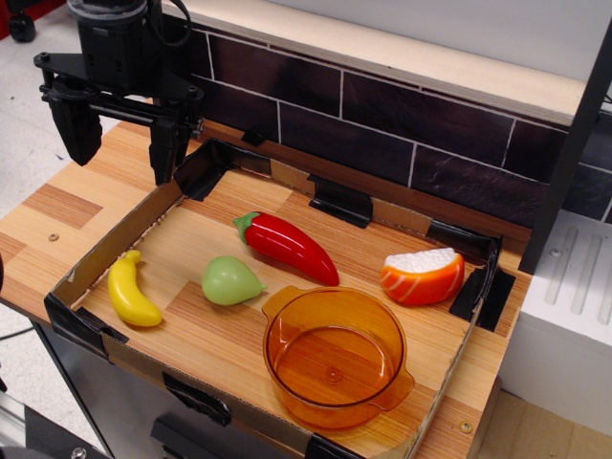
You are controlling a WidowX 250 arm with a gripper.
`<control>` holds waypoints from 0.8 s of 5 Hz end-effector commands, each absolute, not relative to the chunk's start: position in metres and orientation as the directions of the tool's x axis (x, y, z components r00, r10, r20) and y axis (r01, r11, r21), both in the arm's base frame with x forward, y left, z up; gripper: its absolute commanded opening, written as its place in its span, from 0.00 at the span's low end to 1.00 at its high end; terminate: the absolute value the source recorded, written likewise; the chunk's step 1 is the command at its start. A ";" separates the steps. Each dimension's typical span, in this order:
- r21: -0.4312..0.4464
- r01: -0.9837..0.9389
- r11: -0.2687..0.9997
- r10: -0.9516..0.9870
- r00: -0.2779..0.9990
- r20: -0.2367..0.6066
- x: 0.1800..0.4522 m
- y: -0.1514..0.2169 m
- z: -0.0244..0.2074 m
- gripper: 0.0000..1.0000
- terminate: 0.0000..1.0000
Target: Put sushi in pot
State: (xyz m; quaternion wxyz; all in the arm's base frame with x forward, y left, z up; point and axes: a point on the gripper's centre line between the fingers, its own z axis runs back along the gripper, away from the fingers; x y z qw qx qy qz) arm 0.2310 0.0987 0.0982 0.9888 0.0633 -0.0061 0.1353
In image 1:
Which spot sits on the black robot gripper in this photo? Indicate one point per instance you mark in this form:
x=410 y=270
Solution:
x=123 y=71

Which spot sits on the salmon sushi toy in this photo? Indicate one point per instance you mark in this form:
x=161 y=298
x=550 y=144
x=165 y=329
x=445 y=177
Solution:
x=423 y=277

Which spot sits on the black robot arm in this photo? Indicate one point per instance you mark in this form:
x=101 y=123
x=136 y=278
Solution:
x=121 y=73

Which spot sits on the cardboard fence with black tape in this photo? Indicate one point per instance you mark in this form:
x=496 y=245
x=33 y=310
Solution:
x=197 y=383

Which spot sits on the orange transparent plastic pot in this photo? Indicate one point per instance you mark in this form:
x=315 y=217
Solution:
x=336 y=356

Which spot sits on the yellow toy banana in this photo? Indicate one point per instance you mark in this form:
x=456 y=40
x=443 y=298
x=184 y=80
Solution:
x=131 y=305

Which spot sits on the red toy chili pepper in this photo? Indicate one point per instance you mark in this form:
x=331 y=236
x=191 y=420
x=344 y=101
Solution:
x=286 y=243

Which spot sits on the green toy pear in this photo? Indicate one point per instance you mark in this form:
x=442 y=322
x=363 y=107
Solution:
x=227 y=281

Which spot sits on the white ribbed cabinet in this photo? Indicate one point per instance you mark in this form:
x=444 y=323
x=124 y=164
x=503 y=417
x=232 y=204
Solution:
x=559 y=356

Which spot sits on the black vertical metal post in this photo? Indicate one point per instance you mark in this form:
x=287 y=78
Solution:
x=567 y=164

